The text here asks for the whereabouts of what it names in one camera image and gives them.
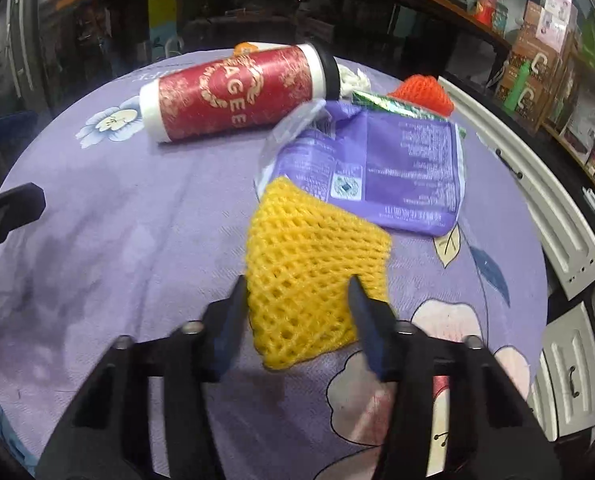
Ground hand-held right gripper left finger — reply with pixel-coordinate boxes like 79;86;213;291
36;275;251;480

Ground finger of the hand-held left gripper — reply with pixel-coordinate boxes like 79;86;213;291
0;183;46;256
0;107;39;137

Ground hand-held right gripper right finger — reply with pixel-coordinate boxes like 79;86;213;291
346;276;563;480

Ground yellow foam fruit net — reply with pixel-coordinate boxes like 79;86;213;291
246;177;393;372

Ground purple plastic packet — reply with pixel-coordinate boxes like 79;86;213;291
254;100;468;237

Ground green foil wrapper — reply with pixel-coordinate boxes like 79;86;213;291
351;90;453;122

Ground orange foam fruit net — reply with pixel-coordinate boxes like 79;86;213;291
388;74;455;118

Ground purple floral tablecloth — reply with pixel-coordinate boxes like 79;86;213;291
0;50;551;480

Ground yellow and blue poster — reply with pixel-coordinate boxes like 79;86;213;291
148;0;184;58

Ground white chest drawer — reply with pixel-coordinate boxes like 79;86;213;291
540;302;595;441
527;350;561;441

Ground long white drawer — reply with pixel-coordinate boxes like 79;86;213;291
437;76;595;301

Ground red paper canister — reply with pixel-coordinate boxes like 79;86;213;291
138;42;339;145

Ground crumpled white tissue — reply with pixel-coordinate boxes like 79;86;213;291
336;64;371;98

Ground brown cardboard box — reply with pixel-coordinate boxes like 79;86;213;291
510;25;573;86
495;72;553;126

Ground green plastic bottle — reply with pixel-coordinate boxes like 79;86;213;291
505;60;533;111

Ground patterned glass jar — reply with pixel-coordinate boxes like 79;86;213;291
492;2;511;36

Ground red tin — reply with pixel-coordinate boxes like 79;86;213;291
470;0;501;28

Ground pink and white card boxes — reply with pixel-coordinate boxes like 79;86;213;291
537;0;578;53

